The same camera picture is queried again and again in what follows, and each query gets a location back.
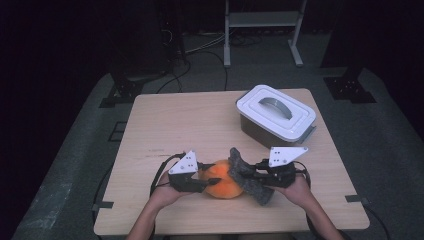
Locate thin black cable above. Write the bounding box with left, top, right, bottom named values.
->
left=363, top=203, right=391, bottom=240

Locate black tape strip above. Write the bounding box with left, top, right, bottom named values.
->
left=91, top=200, right=115, bottom=212
left=344, top=194, right=370, bottom=205

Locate light grey floor cable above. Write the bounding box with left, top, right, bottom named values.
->
left=184, top=33, right=228, bottom=54

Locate person's right hand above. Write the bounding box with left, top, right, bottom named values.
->
left=271, top=174, right=316, bottom=208

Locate grey felt cloth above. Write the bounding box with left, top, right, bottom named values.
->
left=228, top=147, right=275, bottom=206

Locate hand-held gripper cable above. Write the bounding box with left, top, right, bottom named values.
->
left=149, top=152, right=186, bottom=197
left=293, top=160, right=312, bottom=188

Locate black tripod stand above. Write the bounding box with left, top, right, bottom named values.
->
left=156, top=0, right=188, bottom=66

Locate left hand-held gripper cable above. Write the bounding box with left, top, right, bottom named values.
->
left=149, top=152, right=186, bottom=197

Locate orange plush toy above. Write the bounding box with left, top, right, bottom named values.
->
left=201, top=159, right=244, bottom=200

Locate person's left hand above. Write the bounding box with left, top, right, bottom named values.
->
left=148, top=171, right=195, bottom=210

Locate white metal stand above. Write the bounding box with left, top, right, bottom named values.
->
left=223, top=0, right=308, bottom=69

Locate black stand base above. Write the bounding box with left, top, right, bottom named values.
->
left=323, top=66, right=378, bottom=104
left=98, top=66, right=148, bottom=109

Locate translucent brown storage box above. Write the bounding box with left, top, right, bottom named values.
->
left=236, top=94, right=317, bottom=152

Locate black floor cable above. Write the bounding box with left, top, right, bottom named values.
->
left=196, top=49, right=230, bottom=92

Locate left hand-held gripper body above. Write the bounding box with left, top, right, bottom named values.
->
left=168, top=150, right=206, bottom=194

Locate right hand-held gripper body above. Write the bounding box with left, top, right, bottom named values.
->
left=255, top=145, right=309, bottom=189

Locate right hand-held gripper cable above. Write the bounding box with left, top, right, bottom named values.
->
left=293, top=160, right=312, bottom=188

